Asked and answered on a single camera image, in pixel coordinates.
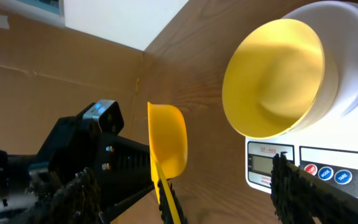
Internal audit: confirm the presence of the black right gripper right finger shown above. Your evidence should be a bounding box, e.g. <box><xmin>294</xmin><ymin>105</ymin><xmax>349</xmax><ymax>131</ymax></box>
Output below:
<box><xmin>270</xmin><ymin>152</ymin><xmax>358</xmax><ymax>224</ymax></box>

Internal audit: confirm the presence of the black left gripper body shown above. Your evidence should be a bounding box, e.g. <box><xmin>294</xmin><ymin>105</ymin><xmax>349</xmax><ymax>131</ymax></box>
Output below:
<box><xmin>0</xmin><ymin>113</ymin><xmax>154</xmax><ymax>223</ymax></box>

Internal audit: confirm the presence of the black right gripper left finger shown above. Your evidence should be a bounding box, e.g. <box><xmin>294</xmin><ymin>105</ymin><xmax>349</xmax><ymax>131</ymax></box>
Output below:
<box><xmin>17</xmin><ymin>167</ymin><xmax>101</xmax><ymax>224</ymax></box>

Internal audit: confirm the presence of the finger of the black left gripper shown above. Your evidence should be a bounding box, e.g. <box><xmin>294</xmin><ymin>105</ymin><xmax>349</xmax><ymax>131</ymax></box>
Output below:
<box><xmin>157</xmin><ymin>180</ymin><xmax>189</xmax><ymax>224</ymax></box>

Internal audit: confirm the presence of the yellow measuring scoop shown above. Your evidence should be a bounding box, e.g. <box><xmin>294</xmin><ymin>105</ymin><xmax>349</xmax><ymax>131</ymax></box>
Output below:
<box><xmin>147</xmin><ymin>102</ymin><xmax>188</xmax><ymax>224</ymax></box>

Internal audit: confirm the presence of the white digital kitchen scale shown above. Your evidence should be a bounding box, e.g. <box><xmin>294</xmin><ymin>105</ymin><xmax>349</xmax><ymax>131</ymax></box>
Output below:
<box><xmin>244</xmin><ymin>0</ymin><xmax>358</xmax><ymax>208</ymax></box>

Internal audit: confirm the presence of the yellow plastic bowl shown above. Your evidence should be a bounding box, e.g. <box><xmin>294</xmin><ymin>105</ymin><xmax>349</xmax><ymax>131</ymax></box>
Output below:
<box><xmin>222</xmin><ymin>19</ymin><xmax>339</xmax><ymax>139</ymax></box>

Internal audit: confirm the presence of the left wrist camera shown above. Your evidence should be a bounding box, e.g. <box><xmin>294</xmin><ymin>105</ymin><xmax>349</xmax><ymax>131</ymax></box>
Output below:
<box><xmin>82</xmin><ymin>100</ymin><xmax>124</xmax><ymax>134</ymax></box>

